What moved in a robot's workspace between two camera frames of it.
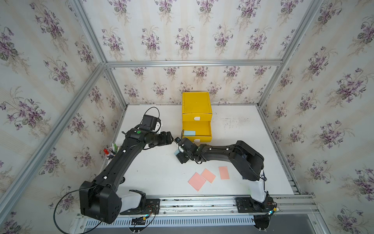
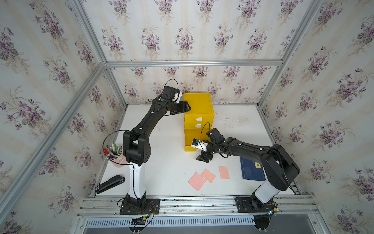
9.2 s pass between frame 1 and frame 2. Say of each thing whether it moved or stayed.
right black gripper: moved
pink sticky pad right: stayed
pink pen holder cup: stayed
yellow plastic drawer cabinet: stayed
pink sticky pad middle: stayed
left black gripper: moved
